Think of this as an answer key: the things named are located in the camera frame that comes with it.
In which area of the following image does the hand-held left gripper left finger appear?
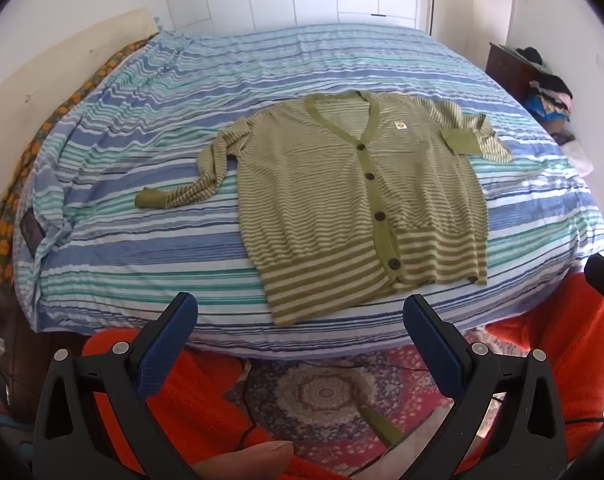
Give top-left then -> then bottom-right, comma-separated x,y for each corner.
32,291 -> 203,480

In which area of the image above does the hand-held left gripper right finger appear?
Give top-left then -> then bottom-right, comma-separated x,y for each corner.
397,293 -> 568,480

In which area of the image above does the green striped cardigan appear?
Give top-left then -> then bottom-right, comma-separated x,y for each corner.
134,91 -> 514,330

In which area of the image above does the pile of clothes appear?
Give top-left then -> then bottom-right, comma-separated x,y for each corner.
514,46 -> 578,146

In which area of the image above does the white cloth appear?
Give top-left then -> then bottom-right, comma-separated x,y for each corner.
564,140 -> 597,177

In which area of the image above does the orange-red knit garment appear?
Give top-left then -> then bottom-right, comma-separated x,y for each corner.
79,270 -> 604,480

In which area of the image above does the patterned rug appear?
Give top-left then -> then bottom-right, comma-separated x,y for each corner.
224,327 -> 488,471

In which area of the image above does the person's bare knee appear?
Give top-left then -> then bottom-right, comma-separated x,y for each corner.
194,440 -> 295,480

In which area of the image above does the blue striped bed sheet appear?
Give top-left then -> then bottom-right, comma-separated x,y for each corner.
14,22 -> 604,358

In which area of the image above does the dark wooden nightstand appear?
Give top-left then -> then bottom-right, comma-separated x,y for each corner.
484,42 -> 540,106

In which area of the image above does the orange floral mattress cover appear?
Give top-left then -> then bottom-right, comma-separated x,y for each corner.
0,40 -> 150,286

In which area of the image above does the beige headboard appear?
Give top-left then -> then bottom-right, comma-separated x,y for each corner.
0,7 -> 157,233

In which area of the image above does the green strap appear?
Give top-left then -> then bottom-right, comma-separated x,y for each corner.
356,400 -> 405,447

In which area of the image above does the dark wooden bed frame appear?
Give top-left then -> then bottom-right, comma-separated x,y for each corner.
2,300 -> 87,411

